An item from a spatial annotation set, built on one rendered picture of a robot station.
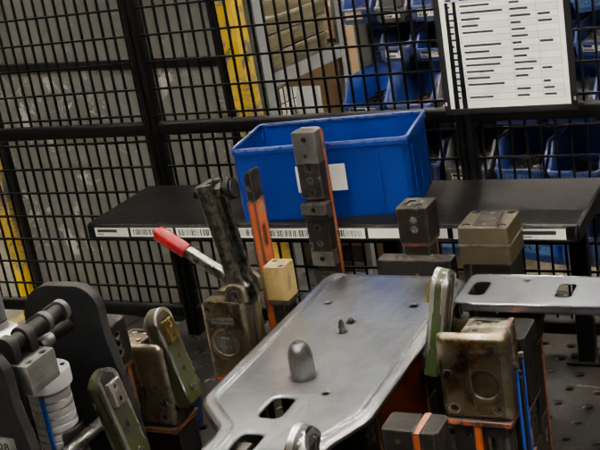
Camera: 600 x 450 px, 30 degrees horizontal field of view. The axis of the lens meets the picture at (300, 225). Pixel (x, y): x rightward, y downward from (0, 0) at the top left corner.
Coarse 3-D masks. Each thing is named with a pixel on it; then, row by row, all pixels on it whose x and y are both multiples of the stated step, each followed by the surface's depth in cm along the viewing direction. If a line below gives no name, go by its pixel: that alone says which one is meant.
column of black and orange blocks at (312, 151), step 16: (304, 128) 177; (320, 128) 177; (304, 144) 175; (320, 144) 176; (304, 160) 176; (320, 160) 176; (304, 176) 178; (320, 176) 176; (304, 192) 179; (320, 192) 177; (304, 208) 179; (320, 208) 178; (320, 224) 180; (336, 224) 181; (320, 240) 181; (336, 240) 182; (320, 256) 182; (336, 256) 182; (320, 272) 183; (336, 272) 182
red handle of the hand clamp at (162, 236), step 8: (160, 232) 156; (168, 232) 156; (160, 240) 156; (168, 240) 156; (176, 240) 156; (184, 240) 156; (168, 248) 156; (176, 248) 155; (184, 248) 155; (192, 248) 156; (184, 256) 156; (192, 256) 155; (200, 256) 155; (200, 264) 155; (208, 264) 154; (216, 264) 155; (216, 272) 154; (224, 280) 154; (248, 288) 154
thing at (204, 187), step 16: (208, 192) 149; (224, 192) 148; (208, 208) 150; (224, 208) 152; (208, 224) 151; (224, 224) 152; (224, 240) 150; (240, 240) 153; (224, 256) 151; (240, 256) 154; (224, 272) 152; (240, 272) 152; (256, 288) 155
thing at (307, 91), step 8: (296, 88) 569; (304, 88) 566; (296, 96) 571; (304, 96) 568; (312, 96) 565; (320, 96) 563; (304, 104) 569; (312, 104) 567; (320, 104) 564; (312, 112) 568
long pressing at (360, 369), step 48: (336, 288) 165; (384, 288) 162; (288, 336) 151; (336, 336) 149; (384, 336) 147; (240, 384) 140; (288, 384) 138; (336, 384) 136; (384, 384) 135; (240, 432) 128; (288, 432) 127; (336, 432) 126
